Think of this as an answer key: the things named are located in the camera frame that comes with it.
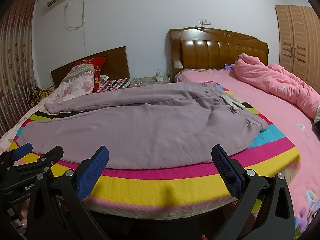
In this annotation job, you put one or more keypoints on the red embroidered pillow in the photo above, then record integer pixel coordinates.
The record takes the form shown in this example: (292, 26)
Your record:
(97, 63)

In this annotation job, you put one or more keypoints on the floral pleated curtain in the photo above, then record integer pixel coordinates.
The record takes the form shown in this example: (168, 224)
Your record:
(17, 74)

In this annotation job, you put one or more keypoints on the pink crumpled quilt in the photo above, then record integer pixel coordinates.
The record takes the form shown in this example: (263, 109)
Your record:
(276, 80)

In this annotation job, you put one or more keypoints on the plaid bed sheet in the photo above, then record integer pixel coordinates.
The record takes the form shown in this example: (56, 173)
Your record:
(110, 85)

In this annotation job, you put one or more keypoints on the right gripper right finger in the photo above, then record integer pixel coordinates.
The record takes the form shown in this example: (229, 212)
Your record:
(264, 208)

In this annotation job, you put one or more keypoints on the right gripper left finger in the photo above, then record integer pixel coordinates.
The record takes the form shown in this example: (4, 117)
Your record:
(56, 208)

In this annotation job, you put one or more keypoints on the nightstand with floral cover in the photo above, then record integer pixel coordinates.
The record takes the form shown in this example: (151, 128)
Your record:
(144, 81)

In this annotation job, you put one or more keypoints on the yellow brown patterned blanket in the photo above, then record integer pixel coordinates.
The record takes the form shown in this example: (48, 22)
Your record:
(38, 94)

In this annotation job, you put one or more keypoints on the floral pink quilt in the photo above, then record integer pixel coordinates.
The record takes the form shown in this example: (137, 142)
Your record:
(79, 81)

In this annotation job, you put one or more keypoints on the purple sweatpants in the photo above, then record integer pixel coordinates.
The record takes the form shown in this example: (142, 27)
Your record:
(149, 127)

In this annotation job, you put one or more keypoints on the large wooden headboard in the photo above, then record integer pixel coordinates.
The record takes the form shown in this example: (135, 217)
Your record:
(209, 48)

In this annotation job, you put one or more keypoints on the white power strip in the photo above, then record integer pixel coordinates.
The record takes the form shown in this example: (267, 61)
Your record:
(159, 77)

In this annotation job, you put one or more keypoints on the small dark headboard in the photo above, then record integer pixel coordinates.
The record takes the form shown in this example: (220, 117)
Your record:
(115, 67)

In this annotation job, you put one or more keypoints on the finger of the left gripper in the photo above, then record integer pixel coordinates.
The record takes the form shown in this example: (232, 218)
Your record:
(22, 151)
(45, 163)

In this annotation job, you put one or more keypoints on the rainbow striped blanket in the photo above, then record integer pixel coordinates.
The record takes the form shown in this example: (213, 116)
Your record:
(177, 192)

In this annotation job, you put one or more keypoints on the wall switch plate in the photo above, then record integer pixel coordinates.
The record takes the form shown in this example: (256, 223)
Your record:
(204, 21)

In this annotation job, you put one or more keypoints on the pink bed sheet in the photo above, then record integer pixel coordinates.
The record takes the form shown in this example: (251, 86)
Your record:
(304, 188)

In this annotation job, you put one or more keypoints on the wooden wardrobe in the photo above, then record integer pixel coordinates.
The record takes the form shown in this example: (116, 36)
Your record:
(299, 42)

